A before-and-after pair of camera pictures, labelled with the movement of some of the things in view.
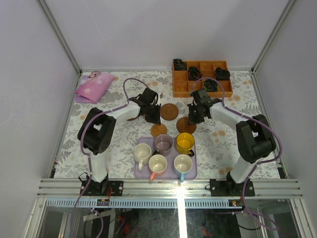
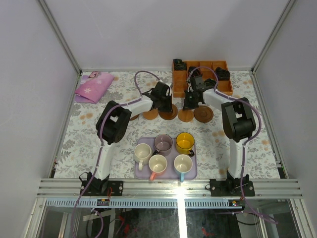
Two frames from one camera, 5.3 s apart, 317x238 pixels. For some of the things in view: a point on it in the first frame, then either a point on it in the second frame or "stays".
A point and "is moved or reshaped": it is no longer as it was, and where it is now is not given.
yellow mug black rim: [184, 142] stays
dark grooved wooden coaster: [183, 126] is moved or reshaped
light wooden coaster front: [157, 129] → [185, 115]
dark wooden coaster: [132, 119] stays
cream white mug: [142, 153] stays
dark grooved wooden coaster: [169, 111] stays
